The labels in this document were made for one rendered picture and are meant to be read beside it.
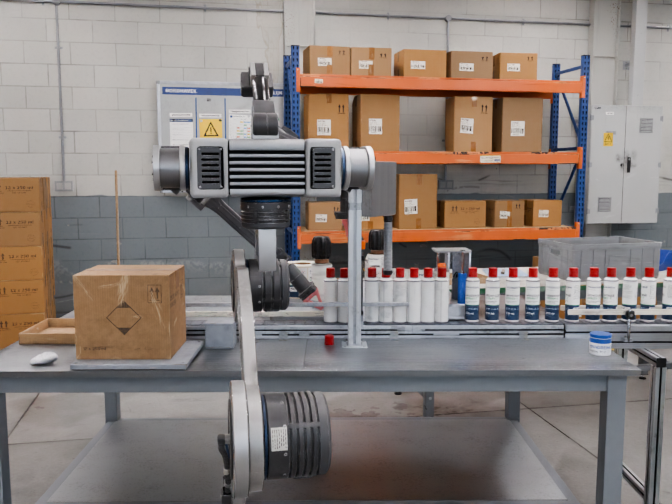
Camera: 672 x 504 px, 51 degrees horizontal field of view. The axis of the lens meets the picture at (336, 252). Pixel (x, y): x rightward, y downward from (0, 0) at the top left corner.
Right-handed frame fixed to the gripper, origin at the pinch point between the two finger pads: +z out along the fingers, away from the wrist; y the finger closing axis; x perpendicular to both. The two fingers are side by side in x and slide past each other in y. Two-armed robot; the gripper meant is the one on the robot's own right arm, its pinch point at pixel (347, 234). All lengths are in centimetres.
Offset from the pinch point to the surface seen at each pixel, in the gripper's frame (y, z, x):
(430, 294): -29.2, 19.7, 23.2
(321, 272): 10.2, 15.8, -5.1
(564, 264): -136, 32, -125
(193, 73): 119, -109, -409
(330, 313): 7.6, 26.8, 21.5
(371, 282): -7.5, 15.3, 21.5
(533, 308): -67, 25, 25
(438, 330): -32, 33, 26
